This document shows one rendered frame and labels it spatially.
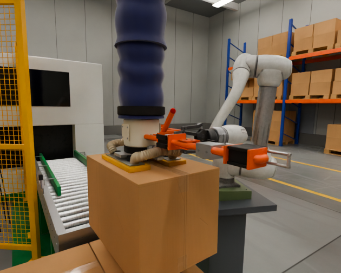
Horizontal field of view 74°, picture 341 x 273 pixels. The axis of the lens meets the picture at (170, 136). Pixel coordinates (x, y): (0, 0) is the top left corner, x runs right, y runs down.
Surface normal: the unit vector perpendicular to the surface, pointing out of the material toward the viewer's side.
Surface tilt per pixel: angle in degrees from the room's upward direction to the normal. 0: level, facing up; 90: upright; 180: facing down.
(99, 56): 90
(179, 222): 89
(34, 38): 90
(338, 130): 90
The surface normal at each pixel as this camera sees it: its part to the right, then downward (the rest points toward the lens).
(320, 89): -0.86, 0.06
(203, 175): 0.59, 0.10
